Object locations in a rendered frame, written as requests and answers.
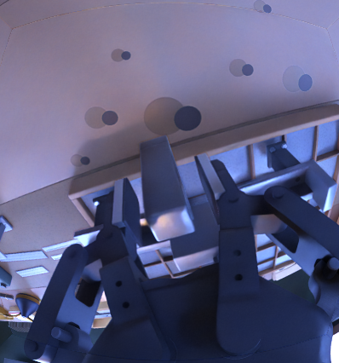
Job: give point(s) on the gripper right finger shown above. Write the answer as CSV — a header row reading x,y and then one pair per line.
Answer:
x,y
238,284

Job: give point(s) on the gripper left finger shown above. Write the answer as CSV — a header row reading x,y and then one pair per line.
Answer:
x,y
73,286

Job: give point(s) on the small grey metal slug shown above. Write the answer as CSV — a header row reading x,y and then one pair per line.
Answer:
x,y
56,256

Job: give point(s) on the grey cutter lever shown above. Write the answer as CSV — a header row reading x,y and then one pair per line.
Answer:
x,y
165,193

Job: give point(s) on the dark cone with brass rim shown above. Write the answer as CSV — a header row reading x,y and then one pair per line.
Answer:
x,y
26,305

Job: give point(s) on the tan wooden type case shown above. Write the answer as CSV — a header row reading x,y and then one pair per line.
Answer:
x,y
243,130

